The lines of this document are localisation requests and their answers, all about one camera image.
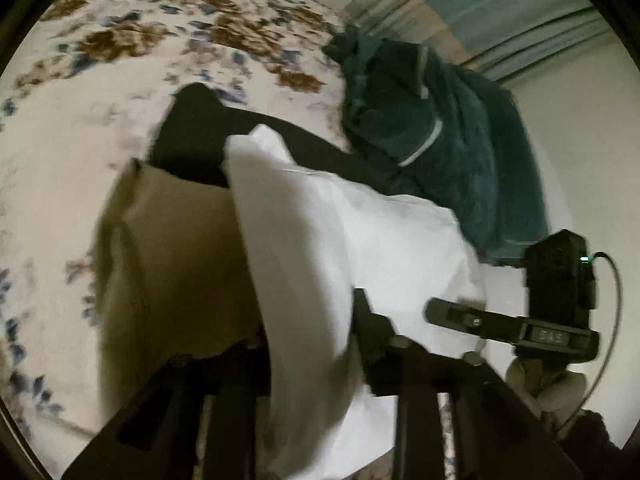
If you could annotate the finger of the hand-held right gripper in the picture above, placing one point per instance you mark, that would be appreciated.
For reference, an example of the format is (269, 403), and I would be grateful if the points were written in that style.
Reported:
(475, 321)

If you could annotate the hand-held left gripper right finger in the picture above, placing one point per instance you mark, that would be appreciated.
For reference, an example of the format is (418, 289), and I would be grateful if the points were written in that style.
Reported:
(425, 385)

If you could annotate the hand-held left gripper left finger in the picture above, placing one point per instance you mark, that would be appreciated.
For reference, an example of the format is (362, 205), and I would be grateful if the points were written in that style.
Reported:
(220, 410)

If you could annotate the white t-shirt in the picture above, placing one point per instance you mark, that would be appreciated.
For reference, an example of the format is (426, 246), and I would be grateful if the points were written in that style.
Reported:
(320, 260)

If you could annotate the person's right forearm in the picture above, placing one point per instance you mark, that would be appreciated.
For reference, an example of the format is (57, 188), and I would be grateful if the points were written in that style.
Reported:
(595, 435)

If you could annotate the person's right hand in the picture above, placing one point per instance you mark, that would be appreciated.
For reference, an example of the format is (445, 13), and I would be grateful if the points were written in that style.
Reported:
(545, 387)

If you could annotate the beige folded shirt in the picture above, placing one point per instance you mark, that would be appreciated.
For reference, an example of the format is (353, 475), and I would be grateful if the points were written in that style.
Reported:
(175, 270)

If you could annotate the dark green blanket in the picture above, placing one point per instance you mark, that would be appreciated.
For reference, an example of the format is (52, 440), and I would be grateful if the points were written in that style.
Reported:
(440, 150)

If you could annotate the black folded garment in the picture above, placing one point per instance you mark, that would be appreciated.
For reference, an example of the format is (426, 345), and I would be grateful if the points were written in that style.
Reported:
(200, 130)

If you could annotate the grey-green striped curtain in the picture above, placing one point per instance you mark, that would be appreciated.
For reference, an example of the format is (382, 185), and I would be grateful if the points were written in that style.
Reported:
(490, 10)

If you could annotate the floral bed sheet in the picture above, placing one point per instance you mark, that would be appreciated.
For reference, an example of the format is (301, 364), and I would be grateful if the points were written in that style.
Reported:
(75, 160)

